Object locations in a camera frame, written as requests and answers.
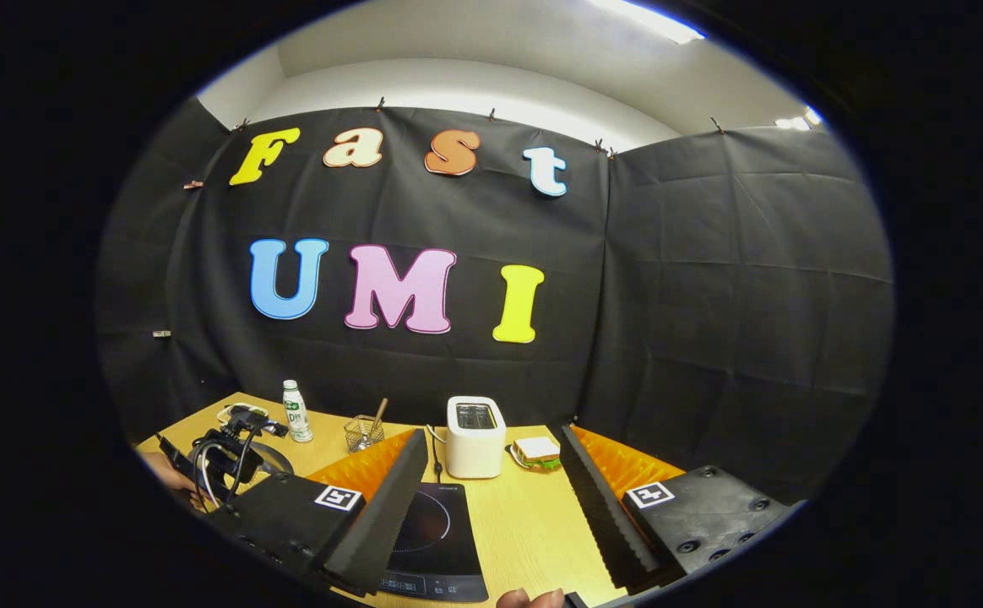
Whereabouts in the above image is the sandwich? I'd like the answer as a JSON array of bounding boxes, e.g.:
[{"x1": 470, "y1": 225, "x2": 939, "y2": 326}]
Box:
[{"x1": 508, "y1": 436, "x2": 562, "y2": 472}]

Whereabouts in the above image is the black induction cooktop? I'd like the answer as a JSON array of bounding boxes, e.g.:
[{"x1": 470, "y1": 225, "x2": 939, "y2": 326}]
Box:
[{"x1": 377, "y1": 481, "x2": 490, "y2": 603}]

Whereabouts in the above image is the white toaster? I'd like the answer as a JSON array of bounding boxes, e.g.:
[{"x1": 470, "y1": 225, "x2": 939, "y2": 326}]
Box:
[{"x1": 445, "y1": 396, "x2": 508, "y2": 480}]

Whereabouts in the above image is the metal wire utensil holder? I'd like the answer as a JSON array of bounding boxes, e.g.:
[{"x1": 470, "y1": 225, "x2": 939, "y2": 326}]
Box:
[{"x1": 344, "y1": 414, "x2": 386, "y2": 454}]

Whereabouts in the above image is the white divided dish with beans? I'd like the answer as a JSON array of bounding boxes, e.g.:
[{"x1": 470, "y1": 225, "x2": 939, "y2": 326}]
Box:
[{"x1": 216, "y1": 403, "x2": 271, "y2": 425}]

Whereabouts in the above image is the white drink bottle green label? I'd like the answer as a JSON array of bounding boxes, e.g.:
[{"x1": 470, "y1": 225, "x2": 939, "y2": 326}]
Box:
[{"x1": 282, "y1": 380, "x2": 314, "y2": 444}]

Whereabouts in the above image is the ceiling light panel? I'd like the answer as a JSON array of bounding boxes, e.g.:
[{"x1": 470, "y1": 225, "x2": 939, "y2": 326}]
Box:
[{"x1": 774, "y1": 106, "x2": 823, "y2": 132}]

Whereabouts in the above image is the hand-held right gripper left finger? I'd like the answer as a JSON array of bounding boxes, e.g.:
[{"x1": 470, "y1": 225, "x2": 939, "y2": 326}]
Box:
[{"x1": 204, "y1": 428, "x2": 430, "y2": 596}]

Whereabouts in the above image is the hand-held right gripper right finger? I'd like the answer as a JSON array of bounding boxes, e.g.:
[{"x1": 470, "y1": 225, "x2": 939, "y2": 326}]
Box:
[{"x1": 559, "y1": 424, "x2": 796, "y2": 592}]

